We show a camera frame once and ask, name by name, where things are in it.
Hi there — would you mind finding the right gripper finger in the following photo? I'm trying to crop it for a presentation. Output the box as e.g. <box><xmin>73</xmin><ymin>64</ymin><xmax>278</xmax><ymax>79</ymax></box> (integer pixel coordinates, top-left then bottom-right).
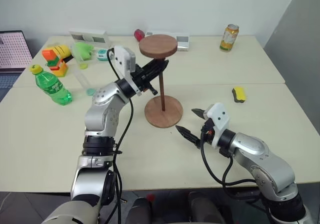
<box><xmin>191</xmin><ymin>107</ymin><xmax>209</xmax><ymax>121</ymax></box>
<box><xmin>175</xmin><ymin>124</ymin><xmax>201</xmax><ymax>149</ymax></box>

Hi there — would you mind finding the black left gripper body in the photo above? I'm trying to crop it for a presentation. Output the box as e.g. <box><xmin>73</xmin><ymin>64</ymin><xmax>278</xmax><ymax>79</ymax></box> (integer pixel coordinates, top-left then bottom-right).
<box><xmin>130</xmin><ymin>61</ymin><xmax>158</xmax><ymax>96</ymax></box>

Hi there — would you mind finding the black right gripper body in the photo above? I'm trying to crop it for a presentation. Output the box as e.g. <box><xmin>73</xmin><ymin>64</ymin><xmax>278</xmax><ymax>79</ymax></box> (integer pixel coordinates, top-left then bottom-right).
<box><xmin>199</xmin><ymin>117</ymin><xmax>217</xmax><ymax>148</ymax></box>

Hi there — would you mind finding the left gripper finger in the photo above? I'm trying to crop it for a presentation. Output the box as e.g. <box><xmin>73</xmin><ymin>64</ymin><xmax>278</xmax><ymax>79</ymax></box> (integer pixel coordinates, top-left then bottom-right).
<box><xmin>147</xmin><ymin>58</ymin><xmax>164</xmax><ymax>71</ymax></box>
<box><xmin>155</xmin><ymin>59</ymin><xmax>171</xmax><ymax>77</ymax></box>

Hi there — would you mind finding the wooden pole with round top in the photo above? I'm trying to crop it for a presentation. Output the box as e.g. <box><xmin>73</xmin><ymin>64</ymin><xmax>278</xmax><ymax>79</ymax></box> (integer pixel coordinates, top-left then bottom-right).
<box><xmin>138</xmin><ymin>33</ymin><xmax>179</xmax><ymax>113</ymax></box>

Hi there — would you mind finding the round wooden base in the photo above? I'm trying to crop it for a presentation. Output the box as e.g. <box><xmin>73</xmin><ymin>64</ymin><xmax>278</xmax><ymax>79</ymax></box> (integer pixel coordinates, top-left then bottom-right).
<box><xmin>144</xmin><ymin>95</ymin><xmax>184</xmax><ymax>129</ymax></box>

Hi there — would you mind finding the red round object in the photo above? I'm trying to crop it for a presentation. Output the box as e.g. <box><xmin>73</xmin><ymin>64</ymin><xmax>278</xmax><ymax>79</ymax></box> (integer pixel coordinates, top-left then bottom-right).
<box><xmin>133</xmin><ymin>28</ymin><xmax>146</xmax><ymax>43</ymax></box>

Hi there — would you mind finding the small teal round object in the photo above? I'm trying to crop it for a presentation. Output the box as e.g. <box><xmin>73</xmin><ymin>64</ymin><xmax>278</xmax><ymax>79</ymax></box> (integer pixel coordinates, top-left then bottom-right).
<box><xmin>95</xmin><ymin>49</ymin><xmax>109</xmax><ymax>62</ymax></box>

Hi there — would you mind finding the white flat box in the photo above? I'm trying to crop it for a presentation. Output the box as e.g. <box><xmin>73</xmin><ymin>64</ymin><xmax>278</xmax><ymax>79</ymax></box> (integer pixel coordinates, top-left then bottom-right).
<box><xmin>144</xmin><ymin>31</ymin><xmax>192</xmax><ymax>53</ymax></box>

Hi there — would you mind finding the yellow and black sponge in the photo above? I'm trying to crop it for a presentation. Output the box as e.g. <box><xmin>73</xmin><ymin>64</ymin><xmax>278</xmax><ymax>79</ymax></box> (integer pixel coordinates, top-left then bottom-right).
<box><xmin>231</xmin><ymin>85</ymin><xmax>249</xmax><ymax>104</ymax></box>

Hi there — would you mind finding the clear acrylic container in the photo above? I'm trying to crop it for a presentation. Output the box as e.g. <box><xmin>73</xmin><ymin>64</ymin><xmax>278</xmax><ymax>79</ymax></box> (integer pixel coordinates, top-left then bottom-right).
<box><xmin>70</xmin><ymin>41</ymin><xmax>101</xmax><ymax>95</ymax></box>

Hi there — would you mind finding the light green soft toy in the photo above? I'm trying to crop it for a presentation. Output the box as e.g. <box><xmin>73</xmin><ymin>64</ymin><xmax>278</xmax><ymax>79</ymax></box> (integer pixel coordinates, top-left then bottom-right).
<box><xmin>74</xmin><ymin>42</ymin><xmax>95</xmax><ymax>61</ymax></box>

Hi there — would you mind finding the white box with grey panels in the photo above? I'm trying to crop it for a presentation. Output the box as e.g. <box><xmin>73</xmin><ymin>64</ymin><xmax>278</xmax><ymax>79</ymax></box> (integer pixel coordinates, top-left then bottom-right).
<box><xmin>68</xmin><ymin>28</ymin><xmax>111</xmax><ymax>48</ymax></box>

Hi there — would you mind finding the orange soda can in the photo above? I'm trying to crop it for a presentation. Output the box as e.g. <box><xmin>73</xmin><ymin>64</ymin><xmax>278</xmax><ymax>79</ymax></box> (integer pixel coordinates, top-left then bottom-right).
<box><xmin>219</xmin><ymin>23</ymin><xmax>240</xmax><ymax>54</ymax></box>

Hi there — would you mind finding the dark rounded shape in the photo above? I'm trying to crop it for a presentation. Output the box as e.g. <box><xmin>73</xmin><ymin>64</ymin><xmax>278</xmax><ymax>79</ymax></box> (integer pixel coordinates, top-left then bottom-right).
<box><xmin>125</xmin><ymin>195</ymin><xmax>154</xmax><ymax>224</ymax></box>
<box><xmin>186</xmin><ymin>190</ymin><xmax>226</xmax><ymax>224</ymax></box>

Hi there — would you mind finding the yellow striped toy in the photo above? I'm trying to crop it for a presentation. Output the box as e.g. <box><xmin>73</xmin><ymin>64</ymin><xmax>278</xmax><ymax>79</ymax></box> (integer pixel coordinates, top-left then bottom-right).
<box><xmin>50</xmin><ymin>44</ymin><xmax>74</xmax><ymax>59</ymax></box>

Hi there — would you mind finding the orange green yellow block toy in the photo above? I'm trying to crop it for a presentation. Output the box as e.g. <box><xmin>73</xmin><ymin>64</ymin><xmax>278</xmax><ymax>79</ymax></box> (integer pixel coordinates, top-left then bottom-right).
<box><xmin>41</xmin><ymin>48</ymin><xmax>69</xmax><ymax>78</ymax></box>

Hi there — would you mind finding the green bottle with yellow cap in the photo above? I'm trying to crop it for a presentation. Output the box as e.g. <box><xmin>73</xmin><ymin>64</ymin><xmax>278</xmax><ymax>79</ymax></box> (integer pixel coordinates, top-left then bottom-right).
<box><xmin>29</xmin><ymin>64</ymin><xmax>73</xmax><ymax>107</ymax></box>

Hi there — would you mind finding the laptop with pink dotted screen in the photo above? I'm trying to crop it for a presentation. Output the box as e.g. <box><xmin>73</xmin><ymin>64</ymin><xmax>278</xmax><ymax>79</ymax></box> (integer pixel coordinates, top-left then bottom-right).
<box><xmin>0</xmin><ymin>29</ymin><xmax>34</xmax><ymax>95</ymax></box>

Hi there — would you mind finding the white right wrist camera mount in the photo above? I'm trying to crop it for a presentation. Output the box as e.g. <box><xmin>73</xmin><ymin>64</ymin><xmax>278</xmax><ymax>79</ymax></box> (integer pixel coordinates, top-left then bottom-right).
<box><xmin>203</xmin><ymin>102</ymin><xmax>231</xmax><ymax>149</ymax></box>

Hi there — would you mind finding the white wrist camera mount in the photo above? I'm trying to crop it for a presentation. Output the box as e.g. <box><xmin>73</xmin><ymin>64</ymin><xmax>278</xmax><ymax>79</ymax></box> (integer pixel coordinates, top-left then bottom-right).
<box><xmin>113</xmin><ymin>45</ymin><xmax>144</xmax><ymax>96</ymax></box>
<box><xmin>203</xmin><ymin>102</ymin><xmax>231</xmax><ymax>149</ymax></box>

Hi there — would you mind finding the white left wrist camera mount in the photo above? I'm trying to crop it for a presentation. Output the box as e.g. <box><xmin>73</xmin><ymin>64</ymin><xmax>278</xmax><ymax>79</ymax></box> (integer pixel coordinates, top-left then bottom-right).
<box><xmin>113</xmin><ymin>45</ymin><xmax>144</xmax><ymax>96</ymax></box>

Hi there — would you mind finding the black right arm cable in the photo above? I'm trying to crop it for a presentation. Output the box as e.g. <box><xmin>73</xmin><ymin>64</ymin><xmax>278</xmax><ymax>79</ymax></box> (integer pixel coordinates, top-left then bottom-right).
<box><xmin>199</xmin><ymin>133</ymin><xmax>274</xmax><ymax>213</ymax></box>

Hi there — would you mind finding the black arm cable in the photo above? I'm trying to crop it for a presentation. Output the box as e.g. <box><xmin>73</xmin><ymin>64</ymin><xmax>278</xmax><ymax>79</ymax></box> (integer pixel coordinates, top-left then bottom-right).
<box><xmin>106</xmin><ymin>47</ymin><xmax>135</xmax><ymax>224</ymax></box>
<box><xmin>199</xmin><ymin>133</ymin><xmax>274</xmax><ymax>213</ymax></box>

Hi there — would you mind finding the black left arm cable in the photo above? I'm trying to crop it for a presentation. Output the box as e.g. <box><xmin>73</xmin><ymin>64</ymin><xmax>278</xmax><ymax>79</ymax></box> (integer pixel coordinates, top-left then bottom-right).
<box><xmin>106</xmin><ymin>47</ymin><xmax>135</xmax><ymax>224</ymax></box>

